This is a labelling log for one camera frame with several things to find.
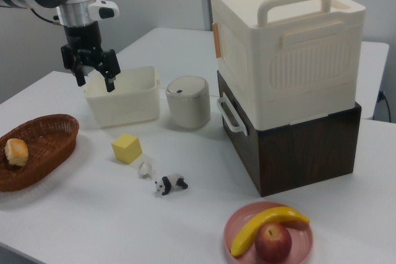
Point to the small cream lidded trash can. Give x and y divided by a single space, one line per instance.
187 109

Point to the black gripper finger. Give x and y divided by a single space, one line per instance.
108 66
77 66

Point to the large cream storage box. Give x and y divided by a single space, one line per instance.
294 69

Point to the red apple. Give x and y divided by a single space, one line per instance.
273 242

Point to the white plastic open bin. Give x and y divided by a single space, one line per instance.
130 109

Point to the dark brown wooden box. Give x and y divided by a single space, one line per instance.
303 155

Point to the toasted bread piece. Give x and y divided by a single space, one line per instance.
17 151

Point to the panda toy figure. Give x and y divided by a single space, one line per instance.
173 182

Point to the brown wicker basket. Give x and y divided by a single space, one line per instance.
46 140

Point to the yellow cube block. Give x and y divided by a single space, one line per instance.
125 149

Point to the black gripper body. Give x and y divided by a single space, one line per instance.
83 36

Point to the small white figurine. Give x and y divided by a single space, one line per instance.
144 170

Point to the pink plate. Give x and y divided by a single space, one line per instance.
300 242

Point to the yellow banana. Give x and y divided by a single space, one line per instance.
263 222

